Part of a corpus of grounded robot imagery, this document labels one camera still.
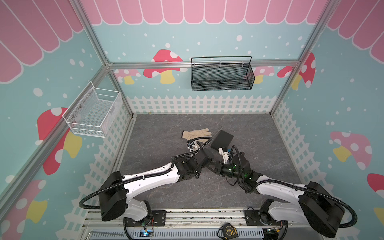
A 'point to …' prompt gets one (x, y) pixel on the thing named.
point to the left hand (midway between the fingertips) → (206, 158)
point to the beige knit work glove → (197, 133)
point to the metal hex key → (221, 127)
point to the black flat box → (222, 139)
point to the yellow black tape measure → (227, 231)
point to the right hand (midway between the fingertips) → (204, 165)
